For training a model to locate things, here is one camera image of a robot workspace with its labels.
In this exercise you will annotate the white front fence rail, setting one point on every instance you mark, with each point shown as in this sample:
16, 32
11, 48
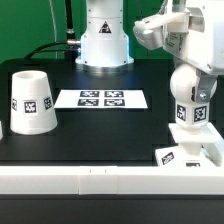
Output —
78, 180

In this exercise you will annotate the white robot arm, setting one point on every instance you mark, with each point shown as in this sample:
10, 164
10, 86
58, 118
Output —
104, 45

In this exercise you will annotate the white lamp bulb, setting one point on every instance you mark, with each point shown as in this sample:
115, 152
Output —
188, 114

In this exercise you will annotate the white sheet with markers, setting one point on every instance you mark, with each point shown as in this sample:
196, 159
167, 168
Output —
101, 99

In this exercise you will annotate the white block at left edge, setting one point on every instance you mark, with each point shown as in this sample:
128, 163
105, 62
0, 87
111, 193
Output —
1, 130

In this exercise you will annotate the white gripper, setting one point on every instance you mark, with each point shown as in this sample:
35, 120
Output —
193, 31

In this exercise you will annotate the white lamp shade cone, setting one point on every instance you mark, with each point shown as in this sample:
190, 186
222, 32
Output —
32, 108

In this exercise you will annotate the white lamp base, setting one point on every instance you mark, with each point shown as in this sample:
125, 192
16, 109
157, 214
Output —
203, 148

